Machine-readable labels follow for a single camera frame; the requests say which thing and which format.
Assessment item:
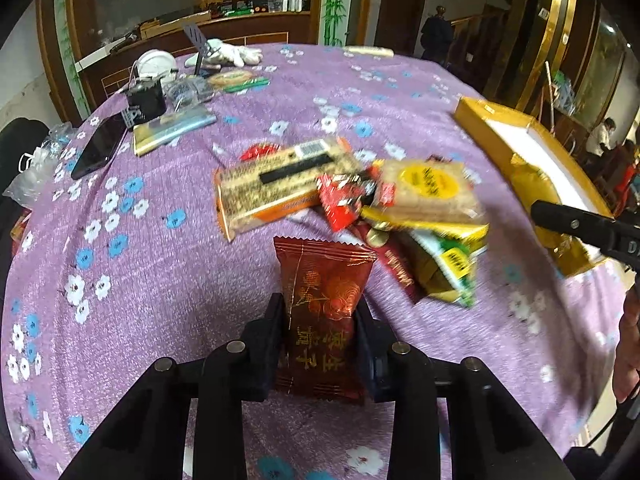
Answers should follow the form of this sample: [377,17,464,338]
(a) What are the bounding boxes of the person in dark coat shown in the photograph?
[420,6,454,65]

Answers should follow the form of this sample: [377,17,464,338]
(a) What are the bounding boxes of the clear plastic bag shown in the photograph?
[163,75,215,112]

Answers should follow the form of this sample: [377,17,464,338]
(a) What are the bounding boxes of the salted egg yolk biscuit packet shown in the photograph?
[371,158,485,224]

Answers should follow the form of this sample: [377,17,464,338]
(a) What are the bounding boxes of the white cloth glove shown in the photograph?
[184,38,262,70]

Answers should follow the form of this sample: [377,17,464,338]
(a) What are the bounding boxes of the black smartphone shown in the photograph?
[70,113,127,181]

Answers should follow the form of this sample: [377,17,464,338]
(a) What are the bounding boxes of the seated person in white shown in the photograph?
[586,117,616,157]

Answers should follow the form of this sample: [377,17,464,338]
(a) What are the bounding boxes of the orange cracker packet with barcode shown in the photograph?
[213,136,363,242]

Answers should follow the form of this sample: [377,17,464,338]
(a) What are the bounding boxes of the dark red date snack packet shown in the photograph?
[273,236,376,404]

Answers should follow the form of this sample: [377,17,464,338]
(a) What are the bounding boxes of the yellow blue booklet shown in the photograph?
[134,105,217,157]

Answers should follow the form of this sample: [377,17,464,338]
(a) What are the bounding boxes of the wooden counter cabinet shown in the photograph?
[74,8,314,111]

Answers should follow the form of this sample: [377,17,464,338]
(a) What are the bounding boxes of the red black sugar candy packet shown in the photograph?
[240,142,281,162]

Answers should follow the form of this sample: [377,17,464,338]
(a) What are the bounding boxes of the green biscuit packet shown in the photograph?
[207,70,270,93]

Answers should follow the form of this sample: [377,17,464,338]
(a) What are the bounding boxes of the white tube on table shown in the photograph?
[343,46,395,58]

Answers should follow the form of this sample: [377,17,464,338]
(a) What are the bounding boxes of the green pea snack packet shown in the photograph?
[398,230,486,309]

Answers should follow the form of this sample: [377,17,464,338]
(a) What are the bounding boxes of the white plastic jar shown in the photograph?
[134,49,179,82]

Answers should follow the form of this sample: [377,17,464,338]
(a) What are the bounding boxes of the yellow cardboard box tray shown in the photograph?
[454,96,612,278]

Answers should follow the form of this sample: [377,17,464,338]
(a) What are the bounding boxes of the black cup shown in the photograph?
[125,78,166,125]

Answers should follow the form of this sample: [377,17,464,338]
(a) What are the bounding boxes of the person's right hand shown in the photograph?
[612,288,640,403]

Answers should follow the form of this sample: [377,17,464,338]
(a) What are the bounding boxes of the black phone stand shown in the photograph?
[182,23,214,76]

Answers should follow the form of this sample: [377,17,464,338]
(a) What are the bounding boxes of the dark red Golden Crown packet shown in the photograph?
[348,220,425,304]

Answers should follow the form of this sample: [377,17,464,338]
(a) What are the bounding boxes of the plastic bag with masks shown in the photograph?
[2,122,76,209]

